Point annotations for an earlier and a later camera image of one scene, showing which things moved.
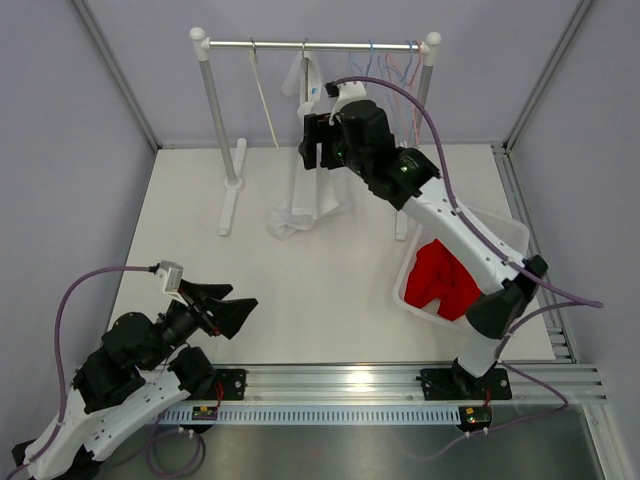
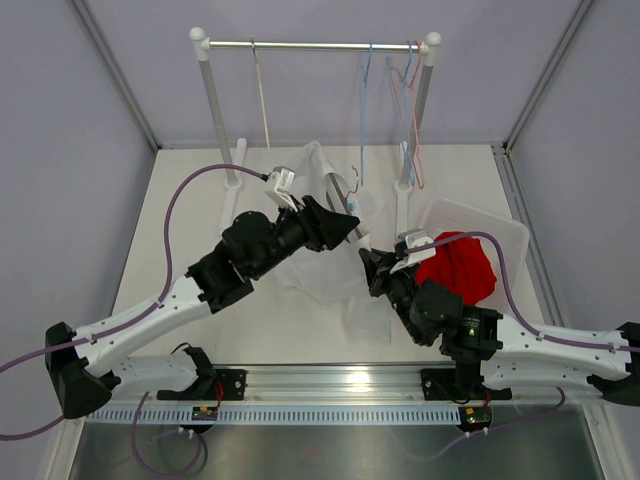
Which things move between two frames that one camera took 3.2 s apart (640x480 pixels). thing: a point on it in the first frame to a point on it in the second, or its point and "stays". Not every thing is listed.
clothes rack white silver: (203, 45) stays
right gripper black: (317, 130) to (372, 258)
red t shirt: (437, 275) stays
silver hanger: (304, 63) to (345, 198)
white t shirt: (316, 193) to (340, 270)
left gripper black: (228, 315) to (331, 227)
